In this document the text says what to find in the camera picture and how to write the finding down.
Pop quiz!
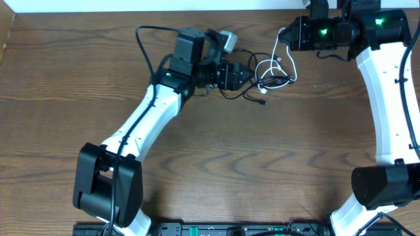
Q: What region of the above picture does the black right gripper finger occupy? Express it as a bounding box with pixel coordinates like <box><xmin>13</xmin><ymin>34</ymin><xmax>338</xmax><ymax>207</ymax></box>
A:
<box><xmin>278</xmin><ymin>35</ymin><xmax>300</xmax><ymax>51</ymax></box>
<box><xmin>279</xmin><ymin>16</ymin><xmax>301</xmax><ymax>37</ymax></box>

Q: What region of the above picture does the black USB cable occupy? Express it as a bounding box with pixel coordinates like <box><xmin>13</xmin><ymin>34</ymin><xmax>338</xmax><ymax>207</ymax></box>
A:
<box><xmin>218</xmin><ymin>48</ymin><xmax>295</xmax><ymax>106</ymax></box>

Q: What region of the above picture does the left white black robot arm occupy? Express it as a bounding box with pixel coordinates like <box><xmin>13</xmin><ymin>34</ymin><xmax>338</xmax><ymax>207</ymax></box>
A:
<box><xmin>73</xmin><ymin>54</ymin><xmax>254</xmax><ymax>235</ymax></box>

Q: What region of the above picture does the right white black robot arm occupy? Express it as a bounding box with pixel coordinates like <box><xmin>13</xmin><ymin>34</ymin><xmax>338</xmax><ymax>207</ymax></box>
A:
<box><xmin>278</xmin><ymin>9</ymin><xmax>419</xmax><ymax>235</ymax></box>

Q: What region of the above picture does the cardboard panel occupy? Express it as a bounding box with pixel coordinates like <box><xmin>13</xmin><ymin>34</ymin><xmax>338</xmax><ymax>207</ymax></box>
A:
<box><xmin>0</xmin><ymin>0</ymin><xmax>16</xmax><ymax>60</ymax></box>

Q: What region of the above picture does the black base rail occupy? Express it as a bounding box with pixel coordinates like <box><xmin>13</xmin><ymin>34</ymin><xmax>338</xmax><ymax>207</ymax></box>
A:
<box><xmin>72</xmin><ymin>220</ymin><xmax>403</xmax><ymax>236</ymax></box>

